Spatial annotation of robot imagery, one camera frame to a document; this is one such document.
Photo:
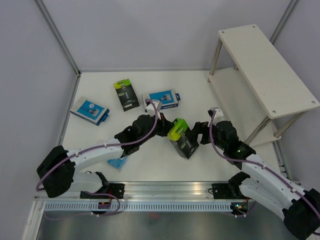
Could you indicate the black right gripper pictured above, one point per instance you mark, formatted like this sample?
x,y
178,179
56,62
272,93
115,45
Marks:
x,y
202,128

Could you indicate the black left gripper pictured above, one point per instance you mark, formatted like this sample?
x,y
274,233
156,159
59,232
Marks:
x,y
164,124

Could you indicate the green black Gillette box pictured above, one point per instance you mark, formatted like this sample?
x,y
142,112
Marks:
x,y
126,94
180,137

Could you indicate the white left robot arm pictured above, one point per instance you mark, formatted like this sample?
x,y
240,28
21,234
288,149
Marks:
x,y
62,169

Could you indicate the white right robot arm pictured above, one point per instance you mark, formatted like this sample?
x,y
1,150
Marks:
x,y
298,208

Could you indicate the white two-tier shelf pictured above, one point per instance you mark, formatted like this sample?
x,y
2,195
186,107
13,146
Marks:
x,y
261,94

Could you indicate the centre blue Harry's razor box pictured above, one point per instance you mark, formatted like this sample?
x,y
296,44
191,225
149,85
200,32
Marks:
x,y
169,98

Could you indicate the blue harry's razor box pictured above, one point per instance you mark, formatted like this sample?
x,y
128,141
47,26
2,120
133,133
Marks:
x,y
90,111
169,98

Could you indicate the clear blue razor blister pack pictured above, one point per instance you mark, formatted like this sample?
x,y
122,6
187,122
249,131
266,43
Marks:
x,y
118,163

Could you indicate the left blue Harry's razor box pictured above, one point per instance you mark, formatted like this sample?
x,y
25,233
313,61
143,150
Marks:
x,y
90,111

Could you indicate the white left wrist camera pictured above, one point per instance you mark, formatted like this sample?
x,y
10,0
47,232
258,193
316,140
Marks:
x,y
153,107

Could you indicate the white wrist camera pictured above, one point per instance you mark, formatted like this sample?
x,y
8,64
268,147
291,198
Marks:
x,y
216,113
153,107

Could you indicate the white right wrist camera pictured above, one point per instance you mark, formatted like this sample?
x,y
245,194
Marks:
x,y
216,113

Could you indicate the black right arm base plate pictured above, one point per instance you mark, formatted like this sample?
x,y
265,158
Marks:
x,y
227,191

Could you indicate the aluminium front rail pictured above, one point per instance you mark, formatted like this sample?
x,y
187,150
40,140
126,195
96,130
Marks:
x,y
142,191

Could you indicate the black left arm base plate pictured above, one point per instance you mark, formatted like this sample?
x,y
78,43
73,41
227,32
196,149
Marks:
x,y
105,192

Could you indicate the white slotted cable duct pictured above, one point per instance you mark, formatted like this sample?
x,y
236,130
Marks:
x,y
139,206

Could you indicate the right aluminium frame post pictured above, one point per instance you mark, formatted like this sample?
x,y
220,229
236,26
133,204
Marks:
x,y
289,10

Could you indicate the aluminium frame post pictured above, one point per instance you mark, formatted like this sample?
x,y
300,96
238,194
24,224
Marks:
x,y
57,35
289,10

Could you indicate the left aluminium frame post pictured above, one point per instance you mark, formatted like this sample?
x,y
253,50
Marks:
x,y
57,35

